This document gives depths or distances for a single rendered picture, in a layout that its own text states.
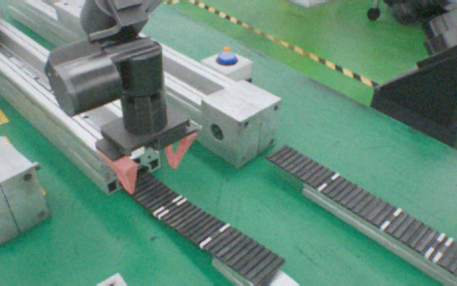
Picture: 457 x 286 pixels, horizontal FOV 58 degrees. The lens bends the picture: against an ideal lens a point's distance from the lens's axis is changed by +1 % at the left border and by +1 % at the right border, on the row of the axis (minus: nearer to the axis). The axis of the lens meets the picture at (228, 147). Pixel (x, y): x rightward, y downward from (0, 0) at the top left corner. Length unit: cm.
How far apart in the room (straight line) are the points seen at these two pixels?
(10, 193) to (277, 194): 37
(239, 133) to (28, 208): 32
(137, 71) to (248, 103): 24
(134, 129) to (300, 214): 27
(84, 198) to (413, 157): 55
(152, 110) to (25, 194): 21
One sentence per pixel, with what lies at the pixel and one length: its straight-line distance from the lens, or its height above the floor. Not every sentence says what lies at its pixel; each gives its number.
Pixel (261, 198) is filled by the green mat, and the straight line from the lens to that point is 64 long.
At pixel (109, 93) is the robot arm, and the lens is 47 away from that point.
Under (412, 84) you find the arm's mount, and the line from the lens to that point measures 91.
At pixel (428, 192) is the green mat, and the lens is 73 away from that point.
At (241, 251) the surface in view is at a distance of 52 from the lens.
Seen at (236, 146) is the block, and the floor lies 82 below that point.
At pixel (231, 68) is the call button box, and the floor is 84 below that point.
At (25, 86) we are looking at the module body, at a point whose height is 86.
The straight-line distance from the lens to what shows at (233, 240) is 54.
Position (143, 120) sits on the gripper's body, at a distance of 52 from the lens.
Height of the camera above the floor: 123
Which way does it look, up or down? 38 degrees down
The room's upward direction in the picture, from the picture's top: 2 degrees clockwise
